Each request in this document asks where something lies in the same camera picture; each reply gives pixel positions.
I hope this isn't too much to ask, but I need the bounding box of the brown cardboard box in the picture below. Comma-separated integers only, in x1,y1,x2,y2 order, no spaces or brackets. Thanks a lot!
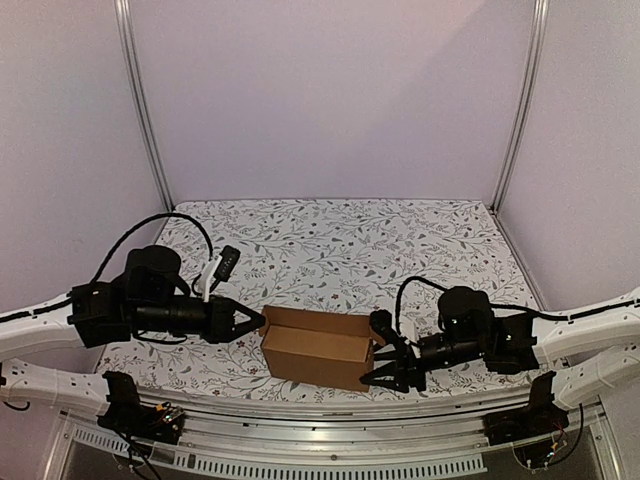
259,306,383,392

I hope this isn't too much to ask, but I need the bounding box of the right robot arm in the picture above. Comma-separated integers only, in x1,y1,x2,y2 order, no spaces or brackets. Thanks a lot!
360,286,639,436

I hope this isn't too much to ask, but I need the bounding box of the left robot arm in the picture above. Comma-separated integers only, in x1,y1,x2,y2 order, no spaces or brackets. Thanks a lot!
1,245,265,434

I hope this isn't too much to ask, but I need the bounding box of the floral patterned table mat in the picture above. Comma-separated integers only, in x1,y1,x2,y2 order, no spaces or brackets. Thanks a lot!
98,199,536,404

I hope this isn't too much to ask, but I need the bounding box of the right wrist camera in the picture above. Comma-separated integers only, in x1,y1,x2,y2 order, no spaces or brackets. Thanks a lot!
369,310,412,352

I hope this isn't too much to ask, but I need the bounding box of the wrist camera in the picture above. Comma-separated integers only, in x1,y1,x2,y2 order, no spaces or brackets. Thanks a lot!
192,245,240,302
369,310,412,352

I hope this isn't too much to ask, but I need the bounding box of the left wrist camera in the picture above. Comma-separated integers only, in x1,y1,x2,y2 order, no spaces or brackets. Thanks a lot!
192,245,240,302

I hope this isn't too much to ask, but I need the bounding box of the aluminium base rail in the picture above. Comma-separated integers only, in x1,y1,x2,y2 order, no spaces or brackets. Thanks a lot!
43,387,625,479

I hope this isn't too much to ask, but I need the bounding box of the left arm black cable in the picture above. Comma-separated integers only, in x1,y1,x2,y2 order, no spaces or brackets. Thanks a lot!
92,212,214,281

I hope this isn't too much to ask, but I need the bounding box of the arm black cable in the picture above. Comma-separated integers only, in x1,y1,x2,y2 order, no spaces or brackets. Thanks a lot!
392,276,640,334
92,212,214,281

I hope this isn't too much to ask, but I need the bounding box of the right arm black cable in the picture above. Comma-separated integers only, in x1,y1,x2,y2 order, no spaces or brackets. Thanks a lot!
392,276,640,334

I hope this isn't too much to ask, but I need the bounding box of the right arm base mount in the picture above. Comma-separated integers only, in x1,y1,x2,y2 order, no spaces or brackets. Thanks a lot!
482,372,569,469

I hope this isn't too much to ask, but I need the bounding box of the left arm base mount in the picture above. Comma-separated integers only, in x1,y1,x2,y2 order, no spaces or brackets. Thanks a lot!
97,372,186,445

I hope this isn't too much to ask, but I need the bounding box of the left aluminium frame post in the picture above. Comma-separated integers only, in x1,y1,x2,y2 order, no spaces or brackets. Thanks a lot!
114,0,175,211

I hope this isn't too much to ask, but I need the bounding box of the aluminium frame post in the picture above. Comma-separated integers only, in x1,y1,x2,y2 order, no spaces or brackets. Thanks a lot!
114,0,175,211
489,0,550,216

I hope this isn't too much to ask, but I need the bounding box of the right aluminium frame post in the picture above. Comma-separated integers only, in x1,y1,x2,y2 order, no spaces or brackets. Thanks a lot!
489,0,550,216

